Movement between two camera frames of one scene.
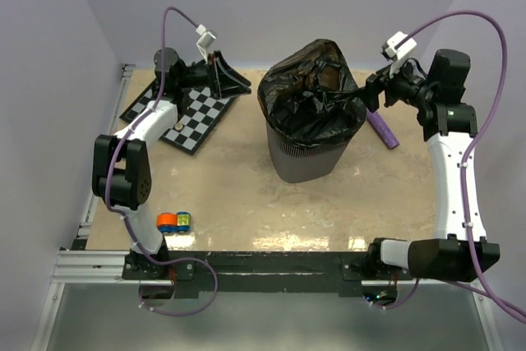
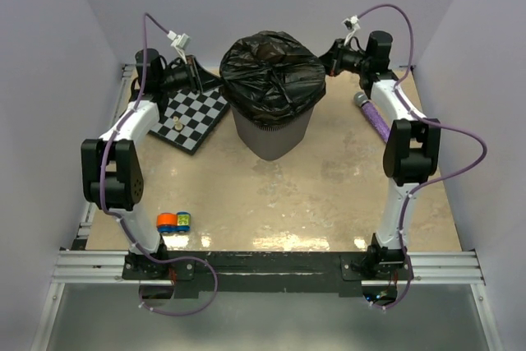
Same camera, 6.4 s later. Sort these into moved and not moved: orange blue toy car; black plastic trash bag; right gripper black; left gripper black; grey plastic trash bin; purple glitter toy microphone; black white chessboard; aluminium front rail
Moved: right gripper black; black plastic trash bag; left gripper black; grey plastic trash bin
Not moved: orange blue toy car; purple glitter toy microphone; aluminium front rail; black white chessboard
